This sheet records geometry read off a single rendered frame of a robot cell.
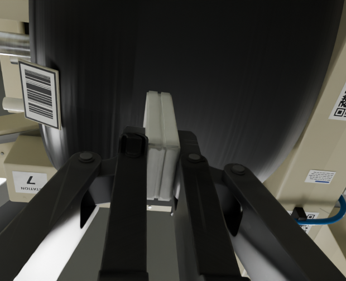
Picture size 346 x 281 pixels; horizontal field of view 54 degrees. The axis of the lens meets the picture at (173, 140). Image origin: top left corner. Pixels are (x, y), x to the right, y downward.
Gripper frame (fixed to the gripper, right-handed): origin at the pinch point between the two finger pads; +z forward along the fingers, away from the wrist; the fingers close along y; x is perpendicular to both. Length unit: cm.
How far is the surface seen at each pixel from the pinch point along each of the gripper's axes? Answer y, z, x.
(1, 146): -40, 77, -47
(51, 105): -8.8, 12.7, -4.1
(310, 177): 32, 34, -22
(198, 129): 4.7, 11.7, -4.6
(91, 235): -30, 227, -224
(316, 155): 30.9, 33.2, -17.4
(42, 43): -9.7, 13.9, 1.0
